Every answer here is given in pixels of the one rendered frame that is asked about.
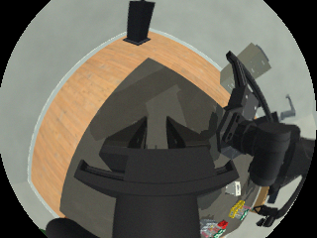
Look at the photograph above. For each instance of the red tube rack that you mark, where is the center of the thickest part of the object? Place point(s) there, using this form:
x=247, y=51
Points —
x=223, y=222

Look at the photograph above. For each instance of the yellow tube rack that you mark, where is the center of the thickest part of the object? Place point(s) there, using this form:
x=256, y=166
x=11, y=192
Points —
x=233, y=211

